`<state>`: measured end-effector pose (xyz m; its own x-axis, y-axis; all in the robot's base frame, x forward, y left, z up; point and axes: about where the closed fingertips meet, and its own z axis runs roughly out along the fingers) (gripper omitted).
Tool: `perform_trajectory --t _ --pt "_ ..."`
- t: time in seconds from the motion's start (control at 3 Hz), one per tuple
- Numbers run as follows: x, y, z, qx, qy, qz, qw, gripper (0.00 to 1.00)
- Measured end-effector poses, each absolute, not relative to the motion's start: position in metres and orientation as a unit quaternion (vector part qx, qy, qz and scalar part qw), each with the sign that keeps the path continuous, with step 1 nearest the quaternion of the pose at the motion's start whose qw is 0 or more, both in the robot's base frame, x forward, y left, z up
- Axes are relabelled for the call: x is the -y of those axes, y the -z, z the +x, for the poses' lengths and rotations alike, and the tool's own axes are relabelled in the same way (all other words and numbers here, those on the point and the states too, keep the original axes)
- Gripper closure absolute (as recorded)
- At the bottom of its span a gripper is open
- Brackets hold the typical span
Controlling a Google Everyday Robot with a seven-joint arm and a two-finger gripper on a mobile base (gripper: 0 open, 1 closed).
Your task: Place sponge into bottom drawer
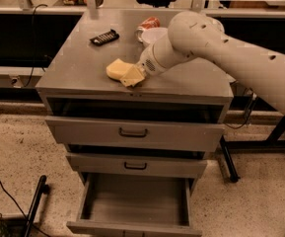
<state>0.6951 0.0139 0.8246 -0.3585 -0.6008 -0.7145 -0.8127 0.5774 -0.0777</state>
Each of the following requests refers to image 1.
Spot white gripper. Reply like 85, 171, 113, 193
120, 36, 195, 87

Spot yellow sponge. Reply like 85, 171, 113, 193
106, 58, 132, 81

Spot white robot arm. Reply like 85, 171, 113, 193
120, 11, 285, 116

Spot grey drawer cabinet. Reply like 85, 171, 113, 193
36, 7, 235, 183

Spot grey top drawer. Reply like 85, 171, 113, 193
45, 116, 224, 152

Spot grey middle drawer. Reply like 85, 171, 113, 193
66, 153, 207, 178

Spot grey open bottom drawer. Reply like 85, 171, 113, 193
67, 174, 202, 237

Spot white ceramic bowl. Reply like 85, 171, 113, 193
141, 27, 168, 47

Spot black snack bar wrapper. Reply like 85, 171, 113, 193
90, 29, 119, 46

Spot red soda can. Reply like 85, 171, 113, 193
135, 17, 160, 42

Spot black floor stand leg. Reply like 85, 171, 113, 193
22, 175, 49, 237

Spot black hanging cable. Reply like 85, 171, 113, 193
23, 3, 49, 88

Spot black power adapter with cable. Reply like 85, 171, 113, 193
225, 89, 258, 129

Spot black table leg frame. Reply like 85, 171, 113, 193
220, 117, 285, 183

